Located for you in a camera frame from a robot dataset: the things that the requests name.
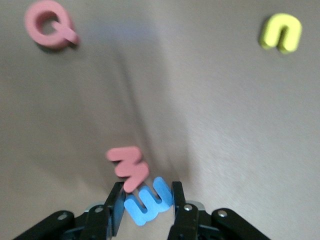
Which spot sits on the yellow foam letter u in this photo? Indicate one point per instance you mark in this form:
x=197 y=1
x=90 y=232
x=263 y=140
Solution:
x=280 y=21

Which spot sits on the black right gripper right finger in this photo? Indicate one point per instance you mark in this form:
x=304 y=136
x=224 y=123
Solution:
x=187 y=225

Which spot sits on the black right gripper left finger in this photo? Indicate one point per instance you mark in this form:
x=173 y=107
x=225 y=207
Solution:
x=100 y=222

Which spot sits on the red foam letter w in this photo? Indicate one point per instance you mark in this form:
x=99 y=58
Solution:
x=132 y=172

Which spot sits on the red foam letter Q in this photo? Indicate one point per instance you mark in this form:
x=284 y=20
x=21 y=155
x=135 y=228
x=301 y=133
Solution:
x=31 y=25

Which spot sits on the blue foam letter e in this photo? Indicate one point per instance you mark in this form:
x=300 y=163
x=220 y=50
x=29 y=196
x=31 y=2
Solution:
x=140 y=210

